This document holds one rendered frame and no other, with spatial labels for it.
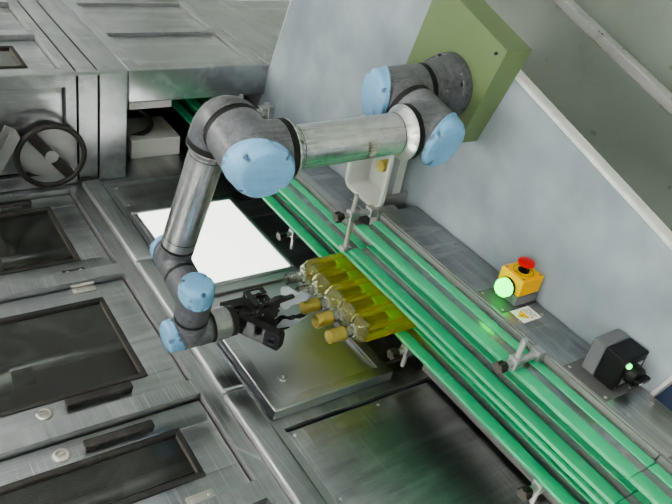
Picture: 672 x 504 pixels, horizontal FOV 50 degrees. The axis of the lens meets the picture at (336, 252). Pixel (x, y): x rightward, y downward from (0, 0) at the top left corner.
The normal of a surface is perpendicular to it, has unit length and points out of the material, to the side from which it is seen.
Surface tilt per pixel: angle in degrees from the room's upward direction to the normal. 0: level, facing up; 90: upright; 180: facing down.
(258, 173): 82
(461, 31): 4
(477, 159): 0
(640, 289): 0
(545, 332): 90
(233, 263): 90
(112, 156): 90
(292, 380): 90
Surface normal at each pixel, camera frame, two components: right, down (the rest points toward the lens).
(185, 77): 0.54, 0.54
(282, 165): 0.38, 0.69
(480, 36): -0.84, 0.22
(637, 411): 0.18, -0.83
